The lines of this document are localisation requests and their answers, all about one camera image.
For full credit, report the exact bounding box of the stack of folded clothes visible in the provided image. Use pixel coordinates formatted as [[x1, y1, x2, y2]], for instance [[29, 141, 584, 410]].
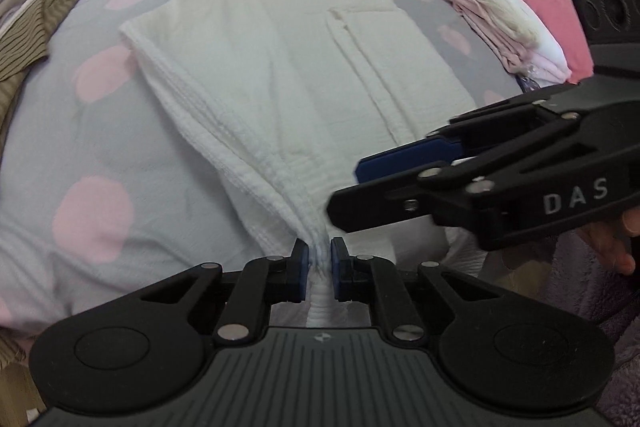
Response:
[[442, 0, 571, 86]]

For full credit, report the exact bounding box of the person's right hand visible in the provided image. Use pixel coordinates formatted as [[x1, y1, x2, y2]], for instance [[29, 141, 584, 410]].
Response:
[[575, 208, 640, 277]]

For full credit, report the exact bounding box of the coral pink pillow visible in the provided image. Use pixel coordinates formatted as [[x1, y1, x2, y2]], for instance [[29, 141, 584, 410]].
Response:
[[492, 0, 596, 84]]

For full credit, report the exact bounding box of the grey pink-dotted bed cover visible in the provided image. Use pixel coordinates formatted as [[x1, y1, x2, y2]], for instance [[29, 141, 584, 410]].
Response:
[[0, 0, 531, 343]]

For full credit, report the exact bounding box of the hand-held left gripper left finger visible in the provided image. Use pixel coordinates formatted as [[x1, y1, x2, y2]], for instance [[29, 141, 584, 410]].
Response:
[[140, 238, 309, 349]]

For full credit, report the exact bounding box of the folded white garment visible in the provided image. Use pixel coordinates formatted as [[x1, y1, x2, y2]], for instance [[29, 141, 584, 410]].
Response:
[[457, 0, 573, 78]]

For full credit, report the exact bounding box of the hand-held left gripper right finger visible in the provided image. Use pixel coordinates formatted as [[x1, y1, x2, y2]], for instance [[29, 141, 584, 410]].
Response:
[[330, 237, 501, 348]]

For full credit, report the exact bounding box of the purple fluffy rug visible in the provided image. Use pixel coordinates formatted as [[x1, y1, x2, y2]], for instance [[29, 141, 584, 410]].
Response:
[[545, 227, 640, 427]]

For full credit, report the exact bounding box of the white muslin shirt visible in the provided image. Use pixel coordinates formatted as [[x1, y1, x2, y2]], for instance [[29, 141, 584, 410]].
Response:
[[119, 0, 488, 330]]

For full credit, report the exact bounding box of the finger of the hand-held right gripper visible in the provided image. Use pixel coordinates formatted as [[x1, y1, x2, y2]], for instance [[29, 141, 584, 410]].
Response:
[[326, 166, 506, 234], [356, 84, 596, 184]]

